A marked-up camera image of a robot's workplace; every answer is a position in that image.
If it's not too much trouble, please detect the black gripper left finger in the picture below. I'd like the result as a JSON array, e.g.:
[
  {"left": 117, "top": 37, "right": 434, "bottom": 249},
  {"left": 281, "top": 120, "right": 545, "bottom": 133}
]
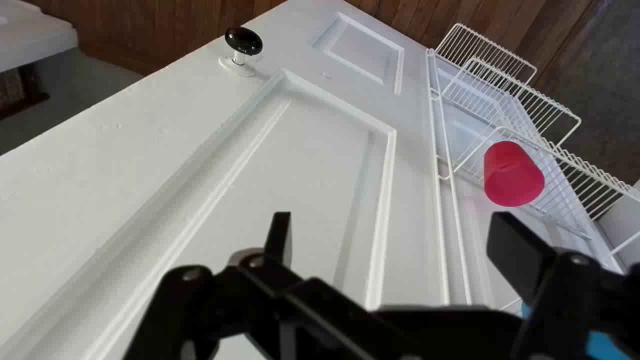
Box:
[{"left": 122, "top": 211, "right": 375, "bottom": 360}]

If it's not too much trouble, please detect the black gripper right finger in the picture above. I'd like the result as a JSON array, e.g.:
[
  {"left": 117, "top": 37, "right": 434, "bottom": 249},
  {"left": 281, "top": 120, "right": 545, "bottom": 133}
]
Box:
[{"left": 485, "top": 211, "right": 640, "bottom": 360}]

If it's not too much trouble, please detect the pink plastic cup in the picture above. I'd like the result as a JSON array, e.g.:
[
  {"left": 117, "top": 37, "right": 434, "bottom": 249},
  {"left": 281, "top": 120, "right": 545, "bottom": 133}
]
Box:
[{"left": 482, "top": 141, "right": 547, "bottom": 208}]

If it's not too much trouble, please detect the white panelled door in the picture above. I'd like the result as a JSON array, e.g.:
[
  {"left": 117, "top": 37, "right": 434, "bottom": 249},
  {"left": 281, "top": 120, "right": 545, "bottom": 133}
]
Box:
[{"left": 0, "top": 0, "right": 640, "bottom": 360}]

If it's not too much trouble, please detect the black round door knob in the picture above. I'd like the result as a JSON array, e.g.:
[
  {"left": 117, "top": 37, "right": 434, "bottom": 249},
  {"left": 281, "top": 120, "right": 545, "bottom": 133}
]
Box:
[{"left": 217, "top": 27, "right": 265, "bottom": 75}]

